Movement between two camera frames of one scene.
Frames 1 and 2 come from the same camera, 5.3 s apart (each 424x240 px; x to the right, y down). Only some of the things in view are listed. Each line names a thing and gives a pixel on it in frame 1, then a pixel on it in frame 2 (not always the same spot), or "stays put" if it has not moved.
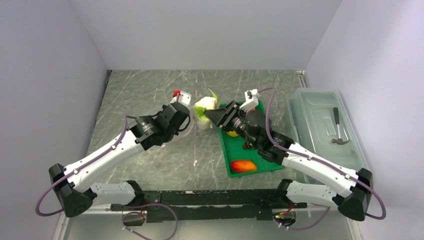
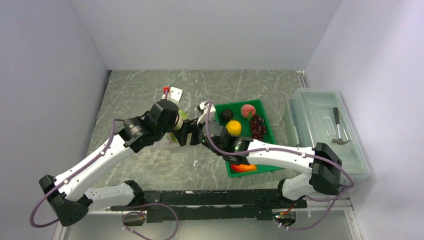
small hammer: (339, 140) stays put
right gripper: (223, 116) to (189, 127)
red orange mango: (240, 166) stays put
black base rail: (162, 206) stays put
